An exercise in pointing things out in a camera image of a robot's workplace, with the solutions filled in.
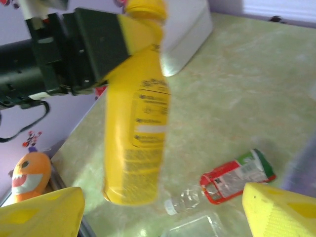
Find yellow plastic bottle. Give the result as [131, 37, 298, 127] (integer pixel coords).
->
[102, 0, 171, 206]

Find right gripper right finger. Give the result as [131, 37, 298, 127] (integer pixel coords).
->
[241, 182, 316, 237]

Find left black camera cable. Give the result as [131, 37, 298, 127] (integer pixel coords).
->
[0, 100, 50, 143]

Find orange shark plush toy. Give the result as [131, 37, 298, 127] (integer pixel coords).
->
[8, 147, 52, 203]

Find crushed bottle red green label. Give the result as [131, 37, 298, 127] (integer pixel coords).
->
[164, 148, 277, 216]

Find white plastic case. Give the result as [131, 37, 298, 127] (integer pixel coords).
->
[159, 0, 214, 78]

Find clear bottle green neck ring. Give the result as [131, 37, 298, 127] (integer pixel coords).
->
[160, 211, 247, 237]

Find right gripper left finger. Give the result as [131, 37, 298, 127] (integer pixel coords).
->
[0, 187, 86, 237]

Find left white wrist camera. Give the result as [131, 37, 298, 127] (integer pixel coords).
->
[17, 0, 70, 20]

